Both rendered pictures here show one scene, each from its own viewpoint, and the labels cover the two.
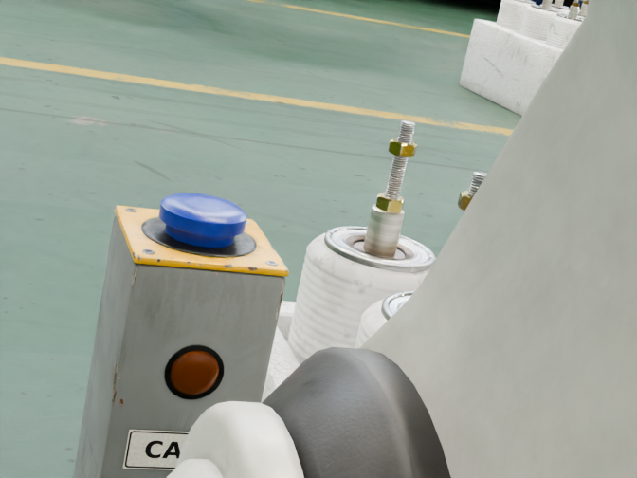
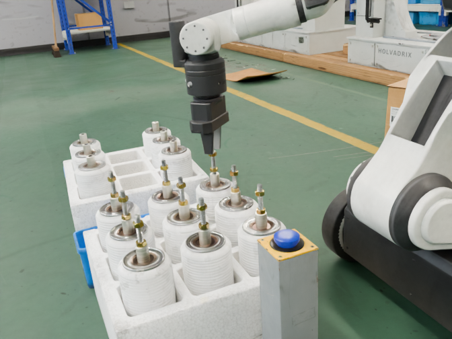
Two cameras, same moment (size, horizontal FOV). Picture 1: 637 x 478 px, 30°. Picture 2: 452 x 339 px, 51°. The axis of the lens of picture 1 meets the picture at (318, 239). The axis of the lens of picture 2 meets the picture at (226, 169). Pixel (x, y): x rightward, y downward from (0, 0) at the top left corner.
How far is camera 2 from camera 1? 0.96 m
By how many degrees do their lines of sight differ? 86
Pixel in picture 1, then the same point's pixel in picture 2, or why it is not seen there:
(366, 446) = (440, 179)
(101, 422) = (311, 297)
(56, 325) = not seen: outside the picture
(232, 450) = (443, 193)
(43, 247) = not seen: outside the picture
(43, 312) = not seen: outside the picture
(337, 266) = (164, 268)
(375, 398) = (433, 175)
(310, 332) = (165, 294)
